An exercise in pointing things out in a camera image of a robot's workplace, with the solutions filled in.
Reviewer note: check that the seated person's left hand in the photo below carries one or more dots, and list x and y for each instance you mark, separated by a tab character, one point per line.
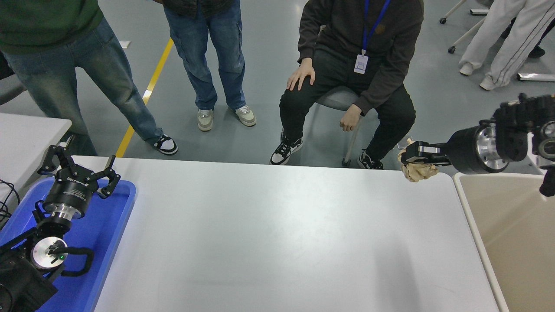
350	118

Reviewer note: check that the white bar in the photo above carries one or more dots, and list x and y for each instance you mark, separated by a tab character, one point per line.
537	77

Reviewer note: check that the standing person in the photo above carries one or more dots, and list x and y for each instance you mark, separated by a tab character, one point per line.
65	56
208	43

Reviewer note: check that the metal floor socket plate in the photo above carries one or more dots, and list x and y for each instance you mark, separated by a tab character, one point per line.
403	145

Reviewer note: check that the white-framed office chair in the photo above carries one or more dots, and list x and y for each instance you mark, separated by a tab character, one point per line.
459	41

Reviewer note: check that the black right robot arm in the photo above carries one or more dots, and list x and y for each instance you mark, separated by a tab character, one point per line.
520	130

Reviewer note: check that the grey chair with white legs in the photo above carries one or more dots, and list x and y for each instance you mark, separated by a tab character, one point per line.
336	97

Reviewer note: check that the large pale bin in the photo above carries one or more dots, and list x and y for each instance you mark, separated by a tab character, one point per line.
511	242

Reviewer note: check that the white side table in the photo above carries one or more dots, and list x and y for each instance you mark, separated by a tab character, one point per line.
26	138

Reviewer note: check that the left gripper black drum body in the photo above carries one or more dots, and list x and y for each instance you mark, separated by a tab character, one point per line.
69	193

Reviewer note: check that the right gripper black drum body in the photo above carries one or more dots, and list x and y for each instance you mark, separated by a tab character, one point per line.
464	149

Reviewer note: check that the seated person's right hand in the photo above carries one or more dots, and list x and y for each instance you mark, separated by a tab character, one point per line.
302	76

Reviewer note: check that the seated person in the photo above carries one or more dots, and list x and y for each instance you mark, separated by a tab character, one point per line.
338	30

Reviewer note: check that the blue plastic tray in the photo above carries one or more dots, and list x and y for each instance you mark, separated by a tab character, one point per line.
104	242

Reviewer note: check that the tan paper ball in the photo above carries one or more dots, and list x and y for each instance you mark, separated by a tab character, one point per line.
418	172

